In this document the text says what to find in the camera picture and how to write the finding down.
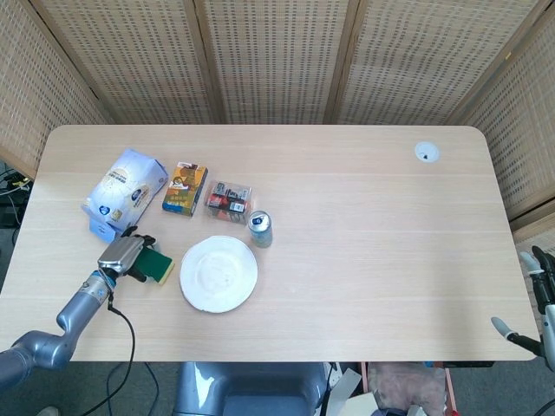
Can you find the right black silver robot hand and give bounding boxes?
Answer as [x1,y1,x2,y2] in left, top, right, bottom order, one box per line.
[490,245,555,372]

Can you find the white round plate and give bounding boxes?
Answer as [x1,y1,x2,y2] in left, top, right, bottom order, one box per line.
[180,235,259,313]

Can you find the white cable grommet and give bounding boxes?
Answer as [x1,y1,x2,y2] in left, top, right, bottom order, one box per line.
[414,141,441,162]

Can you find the black floor cable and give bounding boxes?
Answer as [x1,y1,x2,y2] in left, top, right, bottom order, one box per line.
[106,361,168,411]

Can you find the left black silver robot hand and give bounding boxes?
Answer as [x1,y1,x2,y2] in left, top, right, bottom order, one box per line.
[96,224,158,283]

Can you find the white cardboard piece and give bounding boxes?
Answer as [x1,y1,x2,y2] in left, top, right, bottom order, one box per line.
[324,367,379,416]

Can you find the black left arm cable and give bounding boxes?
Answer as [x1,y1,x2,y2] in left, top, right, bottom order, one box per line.
[84,297,137,415]

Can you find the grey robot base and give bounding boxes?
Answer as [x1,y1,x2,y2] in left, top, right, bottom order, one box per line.
[172,361,331,416]

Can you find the blue and white bag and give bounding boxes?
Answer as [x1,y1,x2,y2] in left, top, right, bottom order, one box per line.
[81,148,170,245]

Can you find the clear plastic box with items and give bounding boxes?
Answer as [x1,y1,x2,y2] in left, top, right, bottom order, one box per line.
[204,179,253,224]

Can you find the tangled cables with green connector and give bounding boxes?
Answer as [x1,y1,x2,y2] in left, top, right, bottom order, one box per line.
[0,167,35,227]

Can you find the orange yellow carton box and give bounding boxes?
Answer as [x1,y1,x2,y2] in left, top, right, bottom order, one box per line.
[161,160,209,218]

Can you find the woven bamboo screen panel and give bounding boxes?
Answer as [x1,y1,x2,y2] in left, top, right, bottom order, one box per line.
[28,0,223,127]
[190,0,362,127]
[0,0,112,179]
[323,0,552,127]
[448,0,555,261]

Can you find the silver drink can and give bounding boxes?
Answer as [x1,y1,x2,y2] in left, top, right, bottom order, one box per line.
[247,210,274,250]

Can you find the pink plastic bag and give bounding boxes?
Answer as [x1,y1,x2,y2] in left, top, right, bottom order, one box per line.
[367,362,453,413]

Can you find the green yellow sponge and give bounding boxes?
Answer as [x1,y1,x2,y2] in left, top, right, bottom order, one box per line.
[133,245,175,288]

